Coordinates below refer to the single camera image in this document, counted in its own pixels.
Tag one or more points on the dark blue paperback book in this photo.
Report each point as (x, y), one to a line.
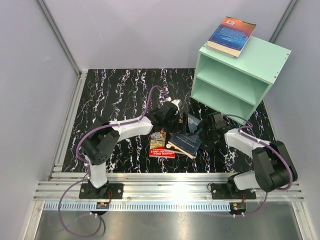
(189, 142)

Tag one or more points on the white slotted cable duct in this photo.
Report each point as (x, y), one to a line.
(140, 206)

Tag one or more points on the left control board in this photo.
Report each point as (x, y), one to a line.
(103, 205)

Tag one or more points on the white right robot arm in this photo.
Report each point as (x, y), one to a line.
(273, 168)

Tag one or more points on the control board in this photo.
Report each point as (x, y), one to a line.
(103, 205)
(237, 208)

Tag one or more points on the left aluminium frame post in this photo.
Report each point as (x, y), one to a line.
(58, 35)

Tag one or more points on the blue orange sunset book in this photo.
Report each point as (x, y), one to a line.
(231, 35)

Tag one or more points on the mint green wooden shelf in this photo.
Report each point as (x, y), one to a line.
(237, 85)

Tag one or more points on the red treehouse book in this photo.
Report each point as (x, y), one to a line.
(157, 146)

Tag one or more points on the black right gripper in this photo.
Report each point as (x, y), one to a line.
(204, 126)

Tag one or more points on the black paperback book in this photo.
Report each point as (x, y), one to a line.
(169, 147)

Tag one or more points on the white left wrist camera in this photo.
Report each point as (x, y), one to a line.
(177, 103)

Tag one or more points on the purple treehouse book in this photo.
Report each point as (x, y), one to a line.
(219, 51)

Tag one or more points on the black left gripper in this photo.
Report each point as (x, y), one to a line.
(176, 129)

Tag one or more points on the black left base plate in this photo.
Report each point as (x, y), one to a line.
(109, 190)

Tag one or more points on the aluminium frame post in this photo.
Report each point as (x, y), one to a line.
(283, 20)
(58, 35)

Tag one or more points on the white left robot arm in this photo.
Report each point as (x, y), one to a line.
(99, 143)

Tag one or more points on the black marbled table mat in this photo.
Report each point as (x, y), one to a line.
(120, 94)

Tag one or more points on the aluminium mounting rail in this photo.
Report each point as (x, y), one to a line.
(140, 187)

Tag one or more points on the right control board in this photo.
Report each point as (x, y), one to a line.
(237, 208)

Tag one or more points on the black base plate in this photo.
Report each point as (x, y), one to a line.
(109, 190)
(227, 191)

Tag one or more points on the right aluminium frame post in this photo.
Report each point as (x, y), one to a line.
(283, 20)

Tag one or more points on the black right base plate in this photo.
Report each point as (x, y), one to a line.
(227, 191)

